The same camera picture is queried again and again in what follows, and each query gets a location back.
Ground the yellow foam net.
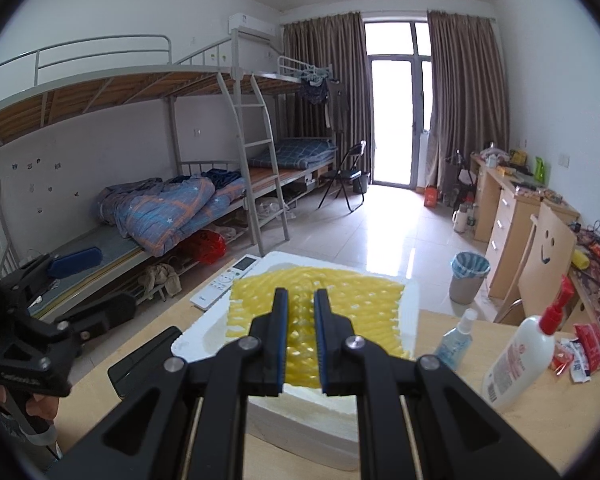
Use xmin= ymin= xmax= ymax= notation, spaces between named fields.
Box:
xmin=225 ymin=266 xmax=411 ymax=389

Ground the left hand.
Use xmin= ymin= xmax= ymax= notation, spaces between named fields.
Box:
xmin=0 ymin=385 xmax=60 ymax=426

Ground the black smartphone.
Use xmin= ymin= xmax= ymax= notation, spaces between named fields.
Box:
xmin=107 ymin=326 xmax=182 ymax=400

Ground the blue orange quilt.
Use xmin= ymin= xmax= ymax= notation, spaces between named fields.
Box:
xmin=94 ymin=169 xmax=246 ymax=258

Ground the blue spray bottle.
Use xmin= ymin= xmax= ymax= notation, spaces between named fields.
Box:
xmin=434 ymin=308 xmax=478 ymax=370

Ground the white styrofoam box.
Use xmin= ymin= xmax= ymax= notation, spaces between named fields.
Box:
xmin=171 ymin=252 xmax=419 ymax=471

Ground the white lotion pump bottle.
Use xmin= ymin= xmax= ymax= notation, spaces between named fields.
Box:
xmin=481 ymin=275 xmax=574 ymax=410

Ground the red plastic bag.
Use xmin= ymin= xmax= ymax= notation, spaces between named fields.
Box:
xmin=178 ymin=230 xmax=227 ymax=264

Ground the white remote control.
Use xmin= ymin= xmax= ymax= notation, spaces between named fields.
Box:
xmin=189 ymin=255 xmax=261 ymax=311

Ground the grey trash bin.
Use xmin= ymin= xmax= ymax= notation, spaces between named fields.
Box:
xmin=449 ymin=252 xmax=491 ymax=304

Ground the red snack packet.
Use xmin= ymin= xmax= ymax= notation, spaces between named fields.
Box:
xmin=550 ymin=323 xmax=600 ymax=384

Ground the metal bunk bed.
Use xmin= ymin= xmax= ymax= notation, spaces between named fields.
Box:
xmin=0 ymin=29 xmax=320 ymax=321

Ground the white thermos jug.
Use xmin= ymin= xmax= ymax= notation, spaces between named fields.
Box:
xmin=452 ymin=204 xmax=469 ymax=234

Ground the wooden chair smiley back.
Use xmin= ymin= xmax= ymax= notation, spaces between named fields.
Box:
xmin=494 ymin=204 xmax=577 ymax=326

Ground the wooden desk with drawers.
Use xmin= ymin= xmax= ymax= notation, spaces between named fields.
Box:
xmin=469 ymin=152 xmax=581 ymax=302

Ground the black folding chair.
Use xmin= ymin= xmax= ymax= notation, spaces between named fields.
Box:
xmin=317 ymin=140 xmax=366 ymax=214

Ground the white air conditioner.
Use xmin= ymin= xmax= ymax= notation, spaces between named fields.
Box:
xmin=228 ymin=13 xmax=277 ymax=39

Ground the right brown curtain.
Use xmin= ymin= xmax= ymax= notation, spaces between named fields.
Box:
xmin=426 ymin=10 xmax=510 ymax=188

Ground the brown curtain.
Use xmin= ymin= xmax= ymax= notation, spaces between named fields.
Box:
xmin=283 ymin=12 xmax=374 ymax=172
xmin=426 ymin=10 xmax=510 ymax=188

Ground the left brown curtain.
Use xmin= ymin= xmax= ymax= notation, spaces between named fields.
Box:
xmin=283 ymin=12 xmax=374 ymax=172

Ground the glass balcony door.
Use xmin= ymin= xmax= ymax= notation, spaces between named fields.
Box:
xmin=365 ymin=21 xmax=432 ymax=190

